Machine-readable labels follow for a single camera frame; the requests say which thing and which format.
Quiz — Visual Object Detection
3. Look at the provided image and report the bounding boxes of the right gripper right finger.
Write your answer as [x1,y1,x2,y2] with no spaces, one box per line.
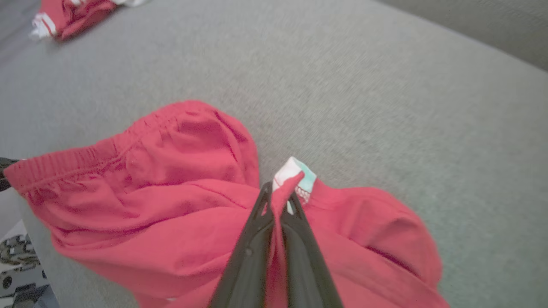
[280,192,343,308]

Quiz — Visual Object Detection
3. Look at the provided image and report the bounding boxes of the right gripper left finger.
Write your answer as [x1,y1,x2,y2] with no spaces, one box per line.
[208,182,275,308]

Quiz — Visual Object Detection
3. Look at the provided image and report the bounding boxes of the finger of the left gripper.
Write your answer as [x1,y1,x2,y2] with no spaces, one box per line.
[0,157,20,192]

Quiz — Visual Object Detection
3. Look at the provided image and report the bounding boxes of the red shorts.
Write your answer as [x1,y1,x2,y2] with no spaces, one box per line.
[3,101,450,308]

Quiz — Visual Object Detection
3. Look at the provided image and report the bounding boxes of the red white mesh basketball jersey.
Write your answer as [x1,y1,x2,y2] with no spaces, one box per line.
[30,0,149,41]

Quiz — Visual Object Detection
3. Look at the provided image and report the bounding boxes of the large grey sofa seat cushion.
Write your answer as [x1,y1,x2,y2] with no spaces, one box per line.
[0,0,548,308]

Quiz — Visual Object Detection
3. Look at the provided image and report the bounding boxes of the small grey sofa cushion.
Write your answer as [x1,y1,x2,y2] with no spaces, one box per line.
[377,0,548,71]

